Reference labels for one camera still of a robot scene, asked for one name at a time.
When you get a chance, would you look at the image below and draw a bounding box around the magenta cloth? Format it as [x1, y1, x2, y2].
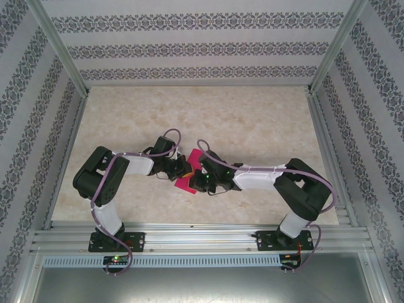
[174, 148, 203, 195]

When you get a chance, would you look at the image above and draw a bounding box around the grey metal panel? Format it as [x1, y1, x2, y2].
[31, 267, 375, 303]

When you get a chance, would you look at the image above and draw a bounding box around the right gripper thin black cable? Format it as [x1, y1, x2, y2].
[206, 186, 236, 196]

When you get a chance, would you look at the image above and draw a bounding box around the wide aluminium mounting rail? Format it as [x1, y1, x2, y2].
[30, 222, 375, 254]

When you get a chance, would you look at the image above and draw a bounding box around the slotted grey cable duct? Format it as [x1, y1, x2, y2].
[42, 254, 283, 268]

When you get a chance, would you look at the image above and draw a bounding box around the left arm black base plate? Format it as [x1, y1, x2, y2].
[88, 232, 146, 253]

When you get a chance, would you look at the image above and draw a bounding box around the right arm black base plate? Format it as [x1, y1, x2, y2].
[256, 229, 315, 252]

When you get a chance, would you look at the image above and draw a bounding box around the aluminium side rail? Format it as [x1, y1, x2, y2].
[306, 93, 359, 227]
[43, 93, 91, 230]

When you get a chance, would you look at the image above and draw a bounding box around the aluminium frame post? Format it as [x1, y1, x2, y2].
[27, 0, 90, 95]
[306, 0, 369, 95]

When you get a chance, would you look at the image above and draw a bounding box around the aluminium frame bar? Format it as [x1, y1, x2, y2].
[12, 249, 44, 303]
[362, 251, 395, 303]

